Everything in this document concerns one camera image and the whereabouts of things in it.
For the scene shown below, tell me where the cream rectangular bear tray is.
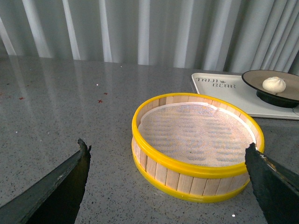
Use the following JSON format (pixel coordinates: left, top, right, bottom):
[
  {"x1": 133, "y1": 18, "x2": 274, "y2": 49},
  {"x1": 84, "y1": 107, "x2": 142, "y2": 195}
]
[{"x1": 192, "y1": 73, "x2": 299, "y2": 120}]

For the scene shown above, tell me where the beige plate with black rim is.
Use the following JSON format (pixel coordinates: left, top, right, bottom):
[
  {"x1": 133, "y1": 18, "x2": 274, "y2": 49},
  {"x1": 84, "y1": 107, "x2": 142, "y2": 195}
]
[{"x1": 242, "y1": 70, "x2": 299, "y2": 108}]

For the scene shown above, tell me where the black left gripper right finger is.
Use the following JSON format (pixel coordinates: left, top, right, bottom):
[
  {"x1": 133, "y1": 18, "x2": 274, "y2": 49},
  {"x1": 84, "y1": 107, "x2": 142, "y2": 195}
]
[{"x1": 245, "y1": 143, "x2": 299, "y2": 224}]

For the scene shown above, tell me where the white steamer liner cloth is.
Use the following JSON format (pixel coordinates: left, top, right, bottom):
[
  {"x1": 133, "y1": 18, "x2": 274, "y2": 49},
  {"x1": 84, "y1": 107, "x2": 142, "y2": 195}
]
[{"x1": 138, "y1": 102, "x2": 256, "y2": 167}]

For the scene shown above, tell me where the grey pleated curtain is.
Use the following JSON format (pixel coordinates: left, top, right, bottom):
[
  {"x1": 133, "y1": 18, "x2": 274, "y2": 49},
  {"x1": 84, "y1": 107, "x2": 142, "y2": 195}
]
[{"x1": 0, "y1": 0, "x2": 299, "y2": 74}]

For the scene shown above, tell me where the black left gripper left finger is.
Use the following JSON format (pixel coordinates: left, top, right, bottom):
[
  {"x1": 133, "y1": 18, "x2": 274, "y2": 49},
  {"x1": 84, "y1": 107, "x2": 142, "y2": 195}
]
[{"x1": 0, "y1": 139, "x2": 91, "y2": 224}]

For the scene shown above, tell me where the white steamed bun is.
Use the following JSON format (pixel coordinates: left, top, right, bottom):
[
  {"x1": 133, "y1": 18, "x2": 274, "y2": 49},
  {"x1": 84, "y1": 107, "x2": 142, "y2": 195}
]
[{"x1": 262, "y1": 77, "x2": 286, "y2": 93}]

